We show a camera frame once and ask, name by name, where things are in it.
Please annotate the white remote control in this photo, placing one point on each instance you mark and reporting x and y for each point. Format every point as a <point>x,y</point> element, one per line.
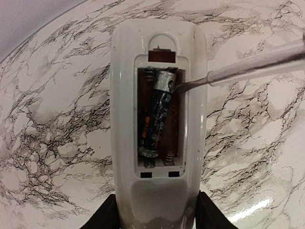
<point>161,192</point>

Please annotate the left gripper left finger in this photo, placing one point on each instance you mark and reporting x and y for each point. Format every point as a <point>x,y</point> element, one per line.
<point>105,217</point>

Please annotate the black battery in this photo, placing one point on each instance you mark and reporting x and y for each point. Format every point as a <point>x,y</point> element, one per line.
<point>156,115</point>

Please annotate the clear handled screwdriver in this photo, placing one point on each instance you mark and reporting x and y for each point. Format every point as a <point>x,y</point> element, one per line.
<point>286,58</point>

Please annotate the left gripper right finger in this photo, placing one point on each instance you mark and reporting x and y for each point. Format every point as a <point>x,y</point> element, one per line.
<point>209,216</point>

